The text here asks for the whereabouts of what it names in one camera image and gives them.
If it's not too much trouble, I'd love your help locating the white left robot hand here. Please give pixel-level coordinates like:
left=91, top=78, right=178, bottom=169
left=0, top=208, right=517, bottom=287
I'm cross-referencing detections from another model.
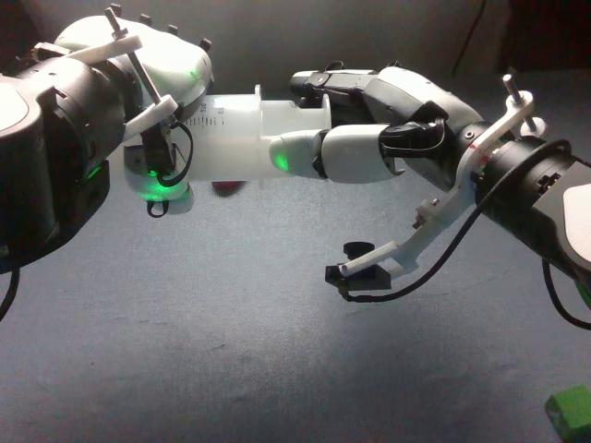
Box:
left=54, top=4, right=216, bottom=218

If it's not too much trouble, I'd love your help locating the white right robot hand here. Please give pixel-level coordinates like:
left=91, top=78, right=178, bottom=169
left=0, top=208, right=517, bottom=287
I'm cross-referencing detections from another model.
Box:
left=268, top=61, right=491, bottom=193

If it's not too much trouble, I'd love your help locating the large translucent plastic syringe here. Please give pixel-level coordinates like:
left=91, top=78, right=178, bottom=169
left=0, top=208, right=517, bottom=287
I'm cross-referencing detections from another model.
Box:
left=177, top=84, right=334, bottom=190

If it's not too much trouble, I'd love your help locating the white backdrop sheet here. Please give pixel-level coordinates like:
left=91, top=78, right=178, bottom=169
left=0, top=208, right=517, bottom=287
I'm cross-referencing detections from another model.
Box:
left=18, top=0, right=509, bottom=93

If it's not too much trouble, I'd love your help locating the red heart block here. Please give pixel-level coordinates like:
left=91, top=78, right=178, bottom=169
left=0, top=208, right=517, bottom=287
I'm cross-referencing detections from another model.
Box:
left=211, top=180, right=246, bottom=198

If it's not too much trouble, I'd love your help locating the blue-grey table cloth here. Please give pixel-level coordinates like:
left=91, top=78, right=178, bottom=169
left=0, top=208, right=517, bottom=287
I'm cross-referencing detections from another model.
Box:
left=0, top=68, right=591, bottom=443

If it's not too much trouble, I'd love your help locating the green cube block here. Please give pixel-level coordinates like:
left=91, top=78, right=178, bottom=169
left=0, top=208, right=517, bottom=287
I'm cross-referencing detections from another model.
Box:
left=544, top=385, right=591, bottom=443

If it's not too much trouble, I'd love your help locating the white left camera bracket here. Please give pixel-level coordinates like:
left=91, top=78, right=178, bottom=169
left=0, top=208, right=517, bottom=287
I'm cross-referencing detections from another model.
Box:
left=34, top=8, right=179, bottom=139

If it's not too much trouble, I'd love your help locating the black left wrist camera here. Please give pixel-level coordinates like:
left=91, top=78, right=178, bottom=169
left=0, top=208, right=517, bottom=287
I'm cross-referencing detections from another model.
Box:
left=138, top=122, right=176, bottom=179

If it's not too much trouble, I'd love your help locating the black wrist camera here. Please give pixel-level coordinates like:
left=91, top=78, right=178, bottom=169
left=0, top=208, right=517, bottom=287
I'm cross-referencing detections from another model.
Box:
left=325, top=241, right=393, bottom=296
left=138, top=122, right=176, bottom=179

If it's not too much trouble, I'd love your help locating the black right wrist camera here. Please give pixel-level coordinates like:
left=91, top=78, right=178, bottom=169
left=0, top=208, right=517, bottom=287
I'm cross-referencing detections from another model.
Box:
left=325, top=241, right=393, bottom=296

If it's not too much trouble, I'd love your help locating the black right camera cable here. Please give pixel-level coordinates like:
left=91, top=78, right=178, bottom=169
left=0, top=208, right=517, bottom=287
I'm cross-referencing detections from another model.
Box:
left=344, top=138, right=573, bottom=304

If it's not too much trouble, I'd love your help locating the black background cable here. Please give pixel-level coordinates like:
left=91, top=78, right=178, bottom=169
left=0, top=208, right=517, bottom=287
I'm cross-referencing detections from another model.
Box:
left=452, top=0, right=488, bottom=78

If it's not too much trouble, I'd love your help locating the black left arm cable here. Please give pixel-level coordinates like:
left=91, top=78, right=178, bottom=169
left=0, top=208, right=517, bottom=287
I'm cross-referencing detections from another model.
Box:
left=0, top=262, right=22, bottom=324

